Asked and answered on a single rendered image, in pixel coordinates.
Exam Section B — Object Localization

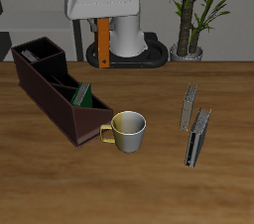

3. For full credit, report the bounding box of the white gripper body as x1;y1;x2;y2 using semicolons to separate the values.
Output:
63;0;142;22

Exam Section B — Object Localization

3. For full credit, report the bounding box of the orange book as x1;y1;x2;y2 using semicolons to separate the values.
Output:
96;17;111;69

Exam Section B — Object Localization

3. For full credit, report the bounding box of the black book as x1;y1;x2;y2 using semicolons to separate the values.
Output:
21;49;42;63

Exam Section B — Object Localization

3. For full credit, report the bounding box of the green book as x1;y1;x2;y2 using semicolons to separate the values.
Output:
69;81;94;109

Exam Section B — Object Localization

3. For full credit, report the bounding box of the dark brown desk caddy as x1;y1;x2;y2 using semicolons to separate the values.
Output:
10;36;115;149

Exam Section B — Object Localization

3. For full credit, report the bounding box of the green pot plant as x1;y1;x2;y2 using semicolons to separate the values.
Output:
168;0;234;63

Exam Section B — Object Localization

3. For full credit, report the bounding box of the white and yellow mug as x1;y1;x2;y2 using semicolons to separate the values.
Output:
99;110;148;154

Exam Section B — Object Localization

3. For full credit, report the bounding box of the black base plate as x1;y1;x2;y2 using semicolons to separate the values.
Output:
85;32;170;69

